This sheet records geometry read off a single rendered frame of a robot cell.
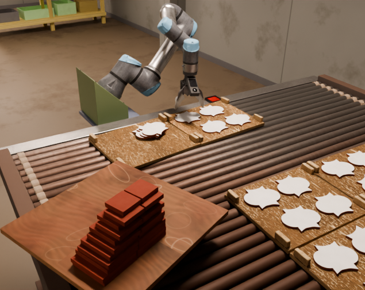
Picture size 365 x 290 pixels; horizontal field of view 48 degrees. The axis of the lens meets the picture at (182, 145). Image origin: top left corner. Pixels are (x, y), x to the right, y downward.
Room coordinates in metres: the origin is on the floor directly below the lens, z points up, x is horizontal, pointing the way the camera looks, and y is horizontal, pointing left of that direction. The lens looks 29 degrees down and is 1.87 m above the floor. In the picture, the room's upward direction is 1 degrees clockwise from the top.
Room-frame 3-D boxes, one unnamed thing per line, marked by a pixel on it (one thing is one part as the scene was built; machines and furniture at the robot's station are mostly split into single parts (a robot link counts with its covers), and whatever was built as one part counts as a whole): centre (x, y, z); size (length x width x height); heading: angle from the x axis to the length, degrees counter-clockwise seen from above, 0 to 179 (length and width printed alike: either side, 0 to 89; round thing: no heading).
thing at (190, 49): (1.95, -0.03, 1.29); 0.09 x 0.08 x 0.11; 6
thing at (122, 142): (1.69, 0.18, 0.93); 0.41 x 0.35 x 0.02; 127
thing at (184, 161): (1.72, -0.28, 0.90); 1.95 x 0.05 x 0.05; 121
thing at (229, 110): (1.93, -0.16, 0.93); 0.41 x 0.35 x 0.02; 125
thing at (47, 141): (2.13, -0.04, 0.89); 2.08 x 0.08 x 0.06; 121
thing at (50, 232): (1.00, 0.20, 1.03); 0.50 x 0.50 x 0.02; 54
